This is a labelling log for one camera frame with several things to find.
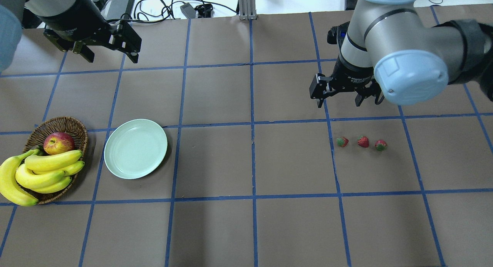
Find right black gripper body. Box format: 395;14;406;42
309;56;384;104

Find yellow banana bunch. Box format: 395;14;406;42
0;149;85;206

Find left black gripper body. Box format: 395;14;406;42
43;0;142;54

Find aluminium frame post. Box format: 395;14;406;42
238;0;258;20

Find black power adapter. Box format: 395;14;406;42
102;0;134;21

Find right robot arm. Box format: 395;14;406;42
309;0;492;107

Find light green plate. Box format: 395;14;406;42
104;118;168;180

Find black cables on desk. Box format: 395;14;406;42
133;0;239;23

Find red apple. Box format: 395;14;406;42
43;132;75;155

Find strawberry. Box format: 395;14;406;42
374;139;387;151
336;136;349;147
357;136;370;148

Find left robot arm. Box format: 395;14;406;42
0;0;142;71

